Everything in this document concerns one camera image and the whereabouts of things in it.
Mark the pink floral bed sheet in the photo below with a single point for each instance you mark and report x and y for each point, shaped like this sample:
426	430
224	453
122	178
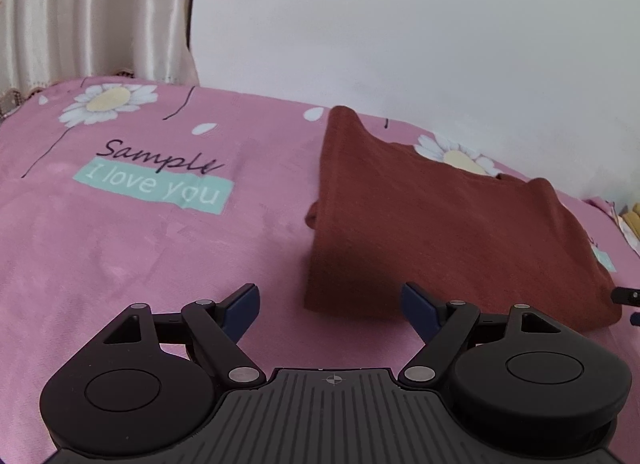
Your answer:
116	191

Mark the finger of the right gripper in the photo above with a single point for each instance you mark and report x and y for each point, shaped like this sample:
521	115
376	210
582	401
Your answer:
625	296

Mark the dark red knit sweater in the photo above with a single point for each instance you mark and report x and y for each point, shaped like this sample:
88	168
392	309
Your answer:
386	216

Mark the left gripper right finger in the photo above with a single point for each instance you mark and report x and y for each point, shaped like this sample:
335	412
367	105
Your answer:
462	346

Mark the mustard yellow folded clothes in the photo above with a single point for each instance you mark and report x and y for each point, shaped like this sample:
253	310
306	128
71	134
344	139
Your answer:
630	226

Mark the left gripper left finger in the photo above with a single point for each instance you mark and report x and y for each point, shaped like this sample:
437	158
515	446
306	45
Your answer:
196	346

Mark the beige satin curtain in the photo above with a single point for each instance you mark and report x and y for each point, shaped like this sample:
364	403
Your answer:
45	42

